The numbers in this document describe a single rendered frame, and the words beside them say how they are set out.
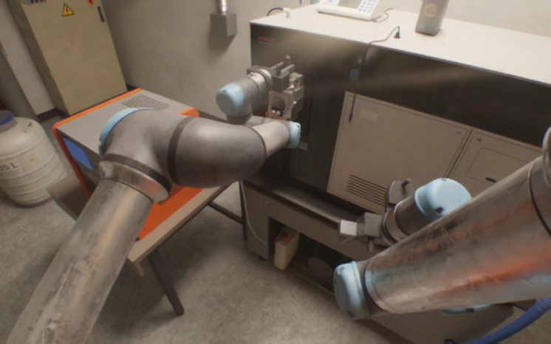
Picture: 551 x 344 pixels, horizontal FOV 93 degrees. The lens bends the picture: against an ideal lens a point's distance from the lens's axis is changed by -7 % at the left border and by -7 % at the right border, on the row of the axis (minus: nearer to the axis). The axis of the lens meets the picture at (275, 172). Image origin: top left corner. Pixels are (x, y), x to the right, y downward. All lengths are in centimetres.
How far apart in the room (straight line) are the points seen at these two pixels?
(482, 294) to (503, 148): 78
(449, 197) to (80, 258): 51
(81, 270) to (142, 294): 157
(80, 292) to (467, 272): 41
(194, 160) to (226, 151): 5
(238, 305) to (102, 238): 146
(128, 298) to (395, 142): 171
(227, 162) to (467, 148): 76
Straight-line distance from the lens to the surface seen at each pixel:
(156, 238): 127
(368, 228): 60
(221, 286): 190
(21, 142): 263
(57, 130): 131
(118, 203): 45
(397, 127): 100
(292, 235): 176
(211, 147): 42
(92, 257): 44
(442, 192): 47
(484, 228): 21
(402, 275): 30
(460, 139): 99
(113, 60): 411
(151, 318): 191
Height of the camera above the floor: 166
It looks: 40 degrees down
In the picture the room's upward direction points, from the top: 2 degrees clockwise
